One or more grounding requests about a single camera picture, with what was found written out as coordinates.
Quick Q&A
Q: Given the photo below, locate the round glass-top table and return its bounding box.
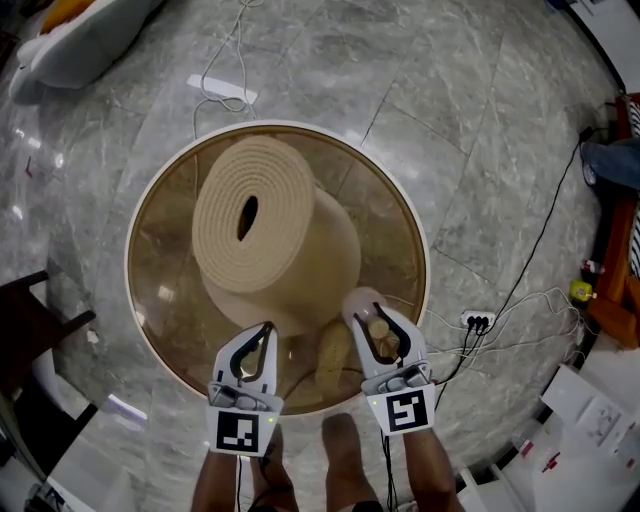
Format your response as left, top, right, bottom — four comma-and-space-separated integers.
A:
124, 119, 431, 417

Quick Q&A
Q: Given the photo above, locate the black cable with adaptor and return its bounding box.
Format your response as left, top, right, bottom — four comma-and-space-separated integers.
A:
477, 127, 609, 331

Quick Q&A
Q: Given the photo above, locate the orange cushion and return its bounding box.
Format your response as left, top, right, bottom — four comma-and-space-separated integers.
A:
39, 0, 96, 34

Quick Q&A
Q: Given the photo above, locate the white cable bundle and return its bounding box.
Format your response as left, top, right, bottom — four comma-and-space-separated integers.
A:
424, 284, 589, 361

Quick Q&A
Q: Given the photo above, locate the white cabinet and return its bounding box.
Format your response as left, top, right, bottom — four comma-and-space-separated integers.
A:
452, 324, 640, 512

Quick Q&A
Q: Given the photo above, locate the orange sofa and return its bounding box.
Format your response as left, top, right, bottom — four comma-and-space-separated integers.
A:
584, 92, 640, 351

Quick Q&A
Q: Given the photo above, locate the striped blanket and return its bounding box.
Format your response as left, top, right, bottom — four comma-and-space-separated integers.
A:
624, 92, 640, 281

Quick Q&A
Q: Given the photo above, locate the person's right forearm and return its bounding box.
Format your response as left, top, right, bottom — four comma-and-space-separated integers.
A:
402, 428, 459, 512

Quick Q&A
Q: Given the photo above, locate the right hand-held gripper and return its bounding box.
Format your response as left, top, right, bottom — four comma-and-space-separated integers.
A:
351, 301, 437, 436

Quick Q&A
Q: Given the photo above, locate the person's right leg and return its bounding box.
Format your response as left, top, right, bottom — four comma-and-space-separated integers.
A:
322, 413, 384, 512

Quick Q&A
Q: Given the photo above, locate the person's leg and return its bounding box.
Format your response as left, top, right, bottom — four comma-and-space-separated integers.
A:
322, 413, 384, 512
248, 424, 301, 512

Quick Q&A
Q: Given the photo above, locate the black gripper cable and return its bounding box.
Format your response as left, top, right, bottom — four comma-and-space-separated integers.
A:
380, 432, 400, 512
232, 452, 247, 512

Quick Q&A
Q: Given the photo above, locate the person's light shoe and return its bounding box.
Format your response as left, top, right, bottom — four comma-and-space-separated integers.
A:
318, 322, 354, 396

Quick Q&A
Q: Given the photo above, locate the person's left leg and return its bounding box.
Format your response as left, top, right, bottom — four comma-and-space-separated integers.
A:
248, 424, 301, 512

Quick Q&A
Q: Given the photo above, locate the white power strip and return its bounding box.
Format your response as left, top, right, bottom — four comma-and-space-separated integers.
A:
459, 309, 497, 330

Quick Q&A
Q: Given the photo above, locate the person's left forearm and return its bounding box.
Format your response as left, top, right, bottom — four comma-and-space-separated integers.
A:
189, 447, 251, 512

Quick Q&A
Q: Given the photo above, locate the black side table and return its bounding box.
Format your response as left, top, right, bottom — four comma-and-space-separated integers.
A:
0, 269, 99, 481

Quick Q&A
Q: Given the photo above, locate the yellow bottle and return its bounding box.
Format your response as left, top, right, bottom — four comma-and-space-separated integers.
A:
570, 279, 599, 302

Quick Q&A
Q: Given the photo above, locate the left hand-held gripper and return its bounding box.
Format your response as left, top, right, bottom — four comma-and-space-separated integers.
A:
205, 322, 285, 457

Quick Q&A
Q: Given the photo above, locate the beige rolled mat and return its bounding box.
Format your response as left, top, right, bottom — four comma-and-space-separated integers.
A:
192, 135, 317, 295

